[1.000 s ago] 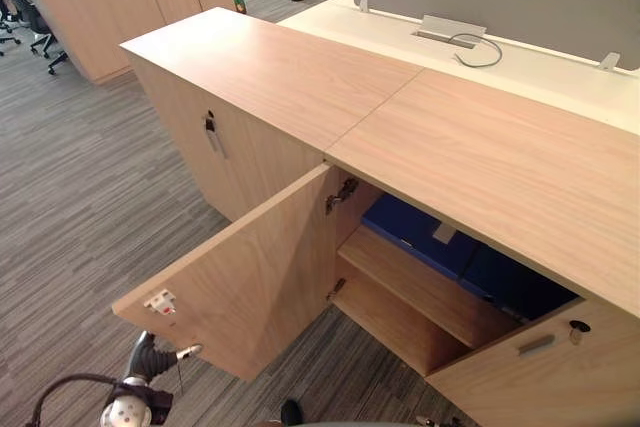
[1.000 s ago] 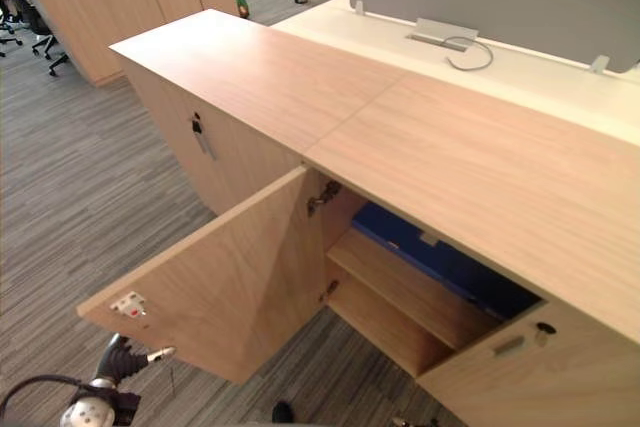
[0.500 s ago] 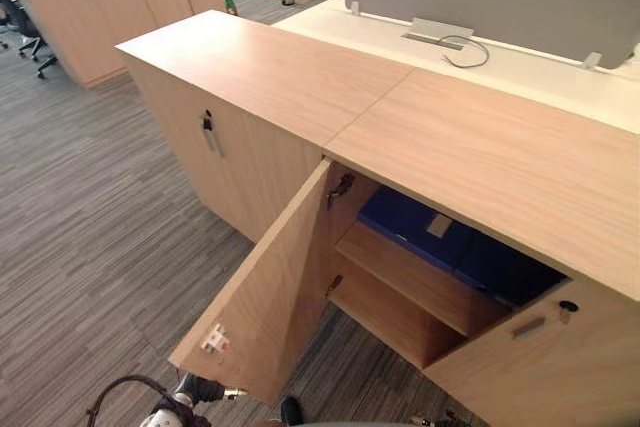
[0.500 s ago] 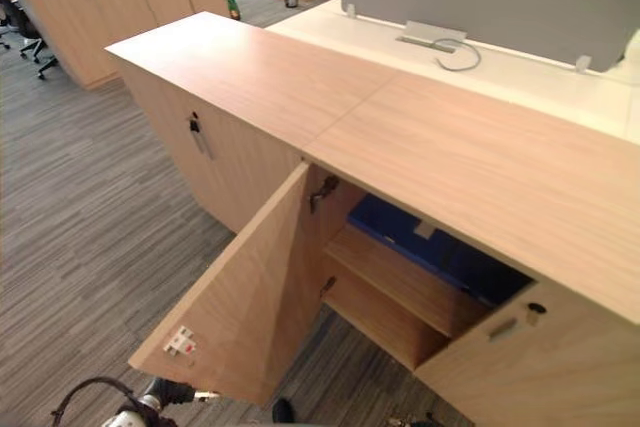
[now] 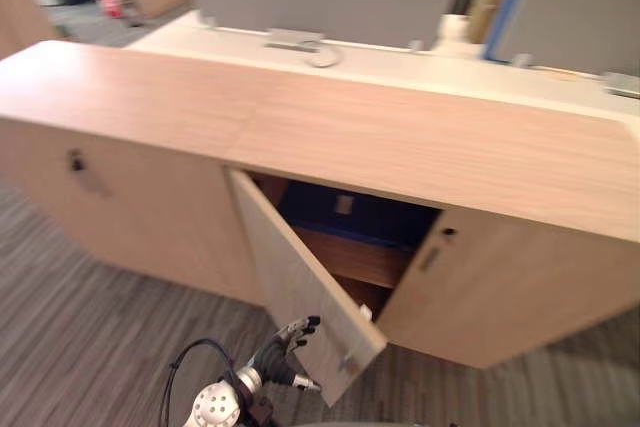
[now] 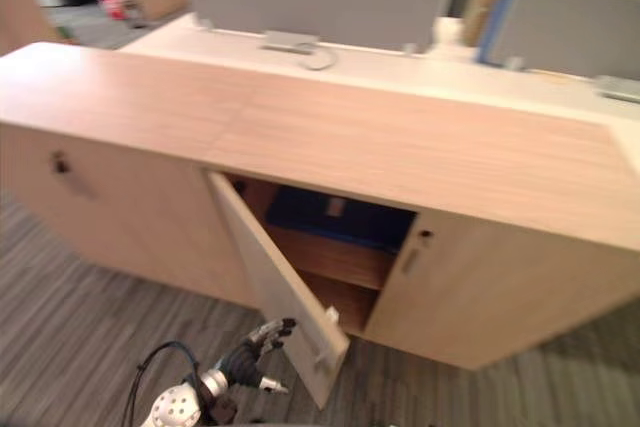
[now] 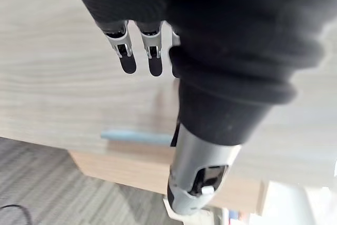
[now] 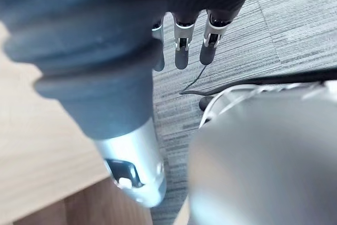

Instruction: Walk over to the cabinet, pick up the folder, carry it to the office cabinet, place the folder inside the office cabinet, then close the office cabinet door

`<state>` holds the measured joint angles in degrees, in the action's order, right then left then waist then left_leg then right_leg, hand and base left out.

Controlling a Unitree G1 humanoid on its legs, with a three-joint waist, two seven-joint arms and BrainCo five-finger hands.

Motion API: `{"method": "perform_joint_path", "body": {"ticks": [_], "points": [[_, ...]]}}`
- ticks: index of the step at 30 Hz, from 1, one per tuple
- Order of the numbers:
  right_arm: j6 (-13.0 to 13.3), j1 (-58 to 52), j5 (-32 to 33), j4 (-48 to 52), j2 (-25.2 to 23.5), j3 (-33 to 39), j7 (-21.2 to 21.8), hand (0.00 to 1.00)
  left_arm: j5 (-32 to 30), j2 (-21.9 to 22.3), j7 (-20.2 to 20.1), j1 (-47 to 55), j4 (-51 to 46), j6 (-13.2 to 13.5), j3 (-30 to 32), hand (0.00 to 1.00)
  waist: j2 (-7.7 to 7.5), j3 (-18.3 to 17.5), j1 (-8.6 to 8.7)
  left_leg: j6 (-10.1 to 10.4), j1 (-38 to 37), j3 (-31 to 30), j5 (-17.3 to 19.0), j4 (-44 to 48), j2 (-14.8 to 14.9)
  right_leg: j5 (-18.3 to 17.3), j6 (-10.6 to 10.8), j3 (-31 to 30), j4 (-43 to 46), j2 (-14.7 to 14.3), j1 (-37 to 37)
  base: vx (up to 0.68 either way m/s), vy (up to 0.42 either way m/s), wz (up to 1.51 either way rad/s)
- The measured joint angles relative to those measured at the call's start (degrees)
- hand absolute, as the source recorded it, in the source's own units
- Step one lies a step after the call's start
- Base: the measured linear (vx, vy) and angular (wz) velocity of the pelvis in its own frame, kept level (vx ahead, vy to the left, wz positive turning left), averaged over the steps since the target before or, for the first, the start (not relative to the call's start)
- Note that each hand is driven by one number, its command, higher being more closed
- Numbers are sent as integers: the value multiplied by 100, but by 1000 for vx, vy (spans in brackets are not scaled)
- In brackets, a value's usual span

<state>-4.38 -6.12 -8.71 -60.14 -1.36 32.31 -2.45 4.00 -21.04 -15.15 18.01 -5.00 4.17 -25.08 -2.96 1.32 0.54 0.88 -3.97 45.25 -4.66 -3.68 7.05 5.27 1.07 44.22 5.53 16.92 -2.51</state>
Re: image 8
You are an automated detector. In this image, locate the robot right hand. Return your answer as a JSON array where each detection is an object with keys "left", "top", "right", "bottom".
[{"left": 0, "top": 0, "right": 263, "bottom": 208}]

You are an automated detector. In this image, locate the dark robot foot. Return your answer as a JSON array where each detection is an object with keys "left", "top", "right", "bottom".
[{"left": 199, "top": 95, "right": 218, "bottom": 112}]

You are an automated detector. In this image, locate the silver robot leg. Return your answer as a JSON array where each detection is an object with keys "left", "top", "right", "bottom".
[{"left": 186, "top": 81, "right": 337, "bottom": 225}]

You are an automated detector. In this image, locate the black cable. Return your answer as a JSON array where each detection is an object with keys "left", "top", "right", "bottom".
[{"left": 180, "top": 64, "right": 224, "bottom": 96}]

